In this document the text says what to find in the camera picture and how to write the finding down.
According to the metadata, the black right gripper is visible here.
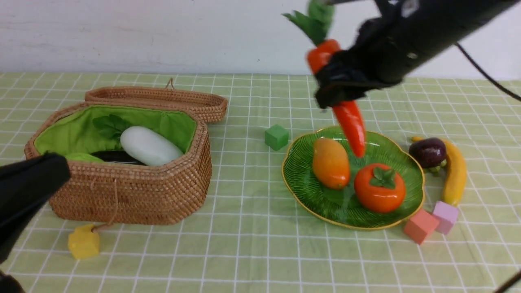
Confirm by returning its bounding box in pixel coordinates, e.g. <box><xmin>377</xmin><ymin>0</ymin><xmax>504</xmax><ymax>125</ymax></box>
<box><xmin>314</xmin><ymin>18</ymin><xmax>403</xmax><ymax>109</ymax></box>

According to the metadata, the orange toy carrot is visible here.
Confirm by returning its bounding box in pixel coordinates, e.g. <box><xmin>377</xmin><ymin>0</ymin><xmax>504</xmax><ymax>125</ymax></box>
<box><xmin>283</xmin><ymin>0</ymin><xmax>366</xmax><ymax>157</ymax></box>

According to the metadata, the orange toy mango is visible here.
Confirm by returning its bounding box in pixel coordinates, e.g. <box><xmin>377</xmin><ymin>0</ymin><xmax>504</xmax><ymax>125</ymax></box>
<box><xmin>312</xmin><ymin>138</ymin><xmax>350</xmax><ymax>190</ymax></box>

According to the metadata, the dark purple toy mangosteen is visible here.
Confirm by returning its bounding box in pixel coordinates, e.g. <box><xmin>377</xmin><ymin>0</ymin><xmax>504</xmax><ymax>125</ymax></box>
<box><xmin>409</xmin><ymin>138</ymin><xmax>447</xmax><ymax>176</ymax></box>

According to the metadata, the orange toy persimmon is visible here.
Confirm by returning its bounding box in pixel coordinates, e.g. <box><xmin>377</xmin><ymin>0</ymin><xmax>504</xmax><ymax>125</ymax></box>
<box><xmin>354</xmin><ymin>163</ymin><xmax>406</xmax><ymax>214</ymax></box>

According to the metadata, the yellow toy banana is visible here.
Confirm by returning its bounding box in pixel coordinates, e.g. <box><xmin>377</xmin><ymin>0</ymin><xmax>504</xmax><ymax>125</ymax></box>
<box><xmin>411</xmin><ymin>136</ymin><xmax>467</xmax><ymax>207</ymax></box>

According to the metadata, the white toy radish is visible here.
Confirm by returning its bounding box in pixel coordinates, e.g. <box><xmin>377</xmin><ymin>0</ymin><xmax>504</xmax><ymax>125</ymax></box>
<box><xmin>92</xmin><ymin>114</ymin><xmax>184</xmax><ymax>167</ymax></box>

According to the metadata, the purple toy eggplant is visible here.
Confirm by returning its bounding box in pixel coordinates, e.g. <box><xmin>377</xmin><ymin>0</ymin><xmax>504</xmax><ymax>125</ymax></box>
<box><xmin>91</xmin><ymin>150</ymin><xmax>146</xmax><ymax>166</ymax></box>

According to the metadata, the green toy cucumber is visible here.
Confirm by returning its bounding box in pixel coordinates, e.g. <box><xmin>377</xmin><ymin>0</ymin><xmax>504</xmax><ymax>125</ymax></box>
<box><xmin>65</xmin><ymin>153</ymin><xmax>105</xmax><ymax>163</ymax></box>

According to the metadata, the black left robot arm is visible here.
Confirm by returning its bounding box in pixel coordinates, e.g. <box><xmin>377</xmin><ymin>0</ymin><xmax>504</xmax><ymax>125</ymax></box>
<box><xmin>0</xmin><ymin>153</ymin><xmax>71</xmax><ymax>264</ymax></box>

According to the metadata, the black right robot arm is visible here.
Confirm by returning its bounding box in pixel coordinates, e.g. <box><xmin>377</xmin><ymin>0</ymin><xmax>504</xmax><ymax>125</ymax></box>
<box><xmin>315</xmin><ymin>0</ymin><xmax>517</xmax><ymax>108</ymax></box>

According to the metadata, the green cube block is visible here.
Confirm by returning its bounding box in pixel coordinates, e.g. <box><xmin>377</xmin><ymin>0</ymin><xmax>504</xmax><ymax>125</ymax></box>
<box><xmin>264</xmin><ymin>124</ymin><xmax>289</xmax><ymax>151</ymax></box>

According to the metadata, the green leaf glass plate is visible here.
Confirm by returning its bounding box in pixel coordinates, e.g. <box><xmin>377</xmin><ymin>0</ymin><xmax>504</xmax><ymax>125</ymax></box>
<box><xmin>282</xmin><ymin>126</ymin><xmax>426</xmax><ymax>231</ymax></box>

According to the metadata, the woven wicker basket lid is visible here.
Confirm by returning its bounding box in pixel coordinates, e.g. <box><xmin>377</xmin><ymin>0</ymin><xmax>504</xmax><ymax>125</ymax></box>
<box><xmin>84</xmin><ymin>78</ymin><xmax>228</xmax><ymax>123</ymax></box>

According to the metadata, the lilac cube block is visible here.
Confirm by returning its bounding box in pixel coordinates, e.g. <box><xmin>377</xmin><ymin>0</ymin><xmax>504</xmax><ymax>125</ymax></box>
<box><xmin>431</xmin><ymin>201</ymin><xmax>460</xmax><ymax>235</ymax></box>

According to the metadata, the pink cube block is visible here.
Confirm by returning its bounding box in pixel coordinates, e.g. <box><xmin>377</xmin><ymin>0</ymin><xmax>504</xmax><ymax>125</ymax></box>
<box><xmin>403</xmin><ymin>209</ymin><xmax>440</xmax><ymax>245</ymax></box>

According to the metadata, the green checked tablecloth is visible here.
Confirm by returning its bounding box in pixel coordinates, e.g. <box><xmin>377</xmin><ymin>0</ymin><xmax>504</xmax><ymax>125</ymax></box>
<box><xmin>2</xmin><ymin>74</ymin><xmax>520</xmax><ymax>293</ymax></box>

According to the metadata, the woven wicker basket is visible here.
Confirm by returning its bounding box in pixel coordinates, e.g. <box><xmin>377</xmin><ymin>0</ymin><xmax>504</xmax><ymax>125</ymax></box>
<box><xmin>24</xmin><ymin>101</ymin><xmax>212</xmax><ymax>225</ymax></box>

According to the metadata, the yellow cube block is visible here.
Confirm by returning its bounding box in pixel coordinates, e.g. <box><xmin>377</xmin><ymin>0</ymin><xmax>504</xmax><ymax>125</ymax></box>
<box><xmin>68</xmin><ymin>224</ymin><xmax>100</xmax><ymax>260</ymax></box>

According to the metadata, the black right camera cable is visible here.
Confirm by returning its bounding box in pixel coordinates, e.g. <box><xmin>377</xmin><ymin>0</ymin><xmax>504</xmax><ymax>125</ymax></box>
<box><xmin>454</xmin><ymin>41</ymin><xmax>521</xmax><ymax>102</ymax></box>

